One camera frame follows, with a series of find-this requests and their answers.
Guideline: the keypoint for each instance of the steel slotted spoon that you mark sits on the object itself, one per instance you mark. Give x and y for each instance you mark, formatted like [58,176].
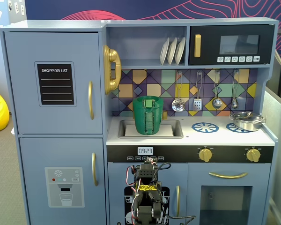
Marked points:
[178,106]

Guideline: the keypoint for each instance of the gold toy faucet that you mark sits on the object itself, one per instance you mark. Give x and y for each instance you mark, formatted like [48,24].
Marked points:
[165,114]

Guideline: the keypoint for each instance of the gold toy telephone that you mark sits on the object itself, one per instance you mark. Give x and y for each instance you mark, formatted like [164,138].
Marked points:
[112,58]

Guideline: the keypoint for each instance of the blue toy kitchen unit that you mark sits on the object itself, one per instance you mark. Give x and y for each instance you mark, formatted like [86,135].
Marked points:
[61,47]

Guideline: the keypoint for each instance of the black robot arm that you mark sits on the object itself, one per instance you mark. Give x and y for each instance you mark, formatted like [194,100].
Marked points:
[147,173]

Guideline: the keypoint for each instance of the steel ladle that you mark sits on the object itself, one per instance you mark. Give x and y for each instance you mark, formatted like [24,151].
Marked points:
[216,103]

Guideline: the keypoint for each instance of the gold stove knob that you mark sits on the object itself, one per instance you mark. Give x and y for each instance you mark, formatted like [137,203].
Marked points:
[253,155]
[205,154]

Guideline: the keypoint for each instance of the steel slotted spatula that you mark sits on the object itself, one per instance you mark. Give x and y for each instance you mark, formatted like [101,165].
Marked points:
[197,104]

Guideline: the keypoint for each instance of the small steel spoon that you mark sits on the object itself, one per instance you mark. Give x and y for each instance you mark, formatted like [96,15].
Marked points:
[234,103]

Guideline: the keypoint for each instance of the white toy plate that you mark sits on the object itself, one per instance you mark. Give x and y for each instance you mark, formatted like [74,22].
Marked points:
[180,50]
[172,51]
[164,52]

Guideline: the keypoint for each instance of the steel pot with lid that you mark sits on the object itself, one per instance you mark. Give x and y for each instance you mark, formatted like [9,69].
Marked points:
[247,122]

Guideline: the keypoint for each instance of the light grey desk divider panel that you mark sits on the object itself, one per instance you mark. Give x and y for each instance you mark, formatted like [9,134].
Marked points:
[277,140]

